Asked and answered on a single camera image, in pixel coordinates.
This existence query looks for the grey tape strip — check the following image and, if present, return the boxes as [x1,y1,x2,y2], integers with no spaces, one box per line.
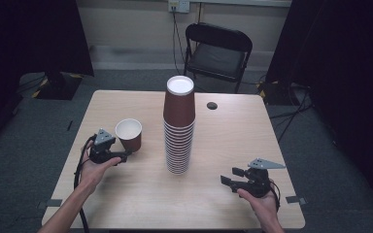
[36,198,63,210]
[285,195,307,206]

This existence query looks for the stack of brown paper cups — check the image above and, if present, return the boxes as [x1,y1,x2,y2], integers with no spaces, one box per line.
[162,75,197,176]

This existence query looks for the person's right hand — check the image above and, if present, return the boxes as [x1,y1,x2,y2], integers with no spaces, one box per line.
[236,181,280,225]

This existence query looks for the right hand-held gripper cable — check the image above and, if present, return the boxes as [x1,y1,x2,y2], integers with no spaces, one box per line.
[269,180,283,214]

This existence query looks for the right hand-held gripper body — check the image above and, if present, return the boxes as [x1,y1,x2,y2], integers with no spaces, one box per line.
[239,157,287,199]

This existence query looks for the black floor cables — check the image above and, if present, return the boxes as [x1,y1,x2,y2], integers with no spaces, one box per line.
[257,76,315,144]

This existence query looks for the dark curtain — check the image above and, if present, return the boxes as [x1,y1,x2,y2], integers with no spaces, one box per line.
[265,0,373,215]
[0,0,95,153]

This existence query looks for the person's left hand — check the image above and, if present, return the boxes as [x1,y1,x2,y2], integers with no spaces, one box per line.
[78,147,122,196]

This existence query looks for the white wall outlet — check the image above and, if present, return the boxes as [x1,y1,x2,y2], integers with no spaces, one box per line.
[168,0,191,15]

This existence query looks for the black stand base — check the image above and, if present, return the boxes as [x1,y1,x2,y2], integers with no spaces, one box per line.
[31,71,84,101]

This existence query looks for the black outlet cable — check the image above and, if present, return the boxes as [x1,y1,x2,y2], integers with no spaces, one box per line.
[171,11,187,76]

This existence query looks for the black folding chair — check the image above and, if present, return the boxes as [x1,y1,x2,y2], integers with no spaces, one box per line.
[184,21,254,94]

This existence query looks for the hand-held gripper cable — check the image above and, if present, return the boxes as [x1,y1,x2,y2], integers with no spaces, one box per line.
[73,135,97,233]
[269,180,283,214]

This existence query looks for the single brown paper cup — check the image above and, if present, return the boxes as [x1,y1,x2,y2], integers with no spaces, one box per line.
[115,117,143,153]

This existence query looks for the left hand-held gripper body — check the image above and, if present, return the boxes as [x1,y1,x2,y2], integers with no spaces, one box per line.
[88,128,122,165]

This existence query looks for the left hand-held gripper cable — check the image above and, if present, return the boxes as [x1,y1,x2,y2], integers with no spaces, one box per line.
[73,135,97,233]

